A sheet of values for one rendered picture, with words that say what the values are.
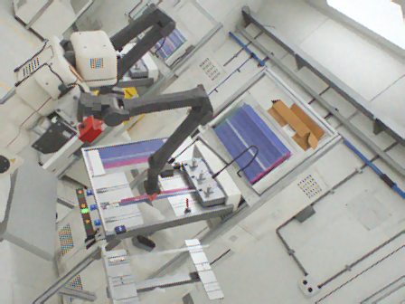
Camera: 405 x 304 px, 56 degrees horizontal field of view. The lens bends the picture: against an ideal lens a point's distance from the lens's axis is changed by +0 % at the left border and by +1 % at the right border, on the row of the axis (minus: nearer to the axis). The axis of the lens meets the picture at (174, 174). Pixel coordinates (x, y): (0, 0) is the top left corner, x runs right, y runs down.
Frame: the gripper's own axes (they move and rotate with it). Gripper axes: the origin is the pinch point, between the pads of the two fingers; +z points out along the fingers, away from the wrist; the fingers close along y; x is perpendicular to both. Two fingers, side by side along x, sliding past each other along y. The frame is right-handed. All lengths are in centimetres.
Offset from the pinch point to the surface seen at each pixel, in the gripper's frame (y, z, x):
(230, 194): -5.8, 1.9, -43.4
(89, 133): 91, 20, 16
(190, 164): 24.1, 2.7, -31.4
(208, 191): 0.0, 2.6, -32.6
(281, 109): 51, -8, -108
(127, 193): 17.2, 10.0, 8.5
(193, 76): 137, 8, -79
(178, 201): 3.7, 10.0, -17.2
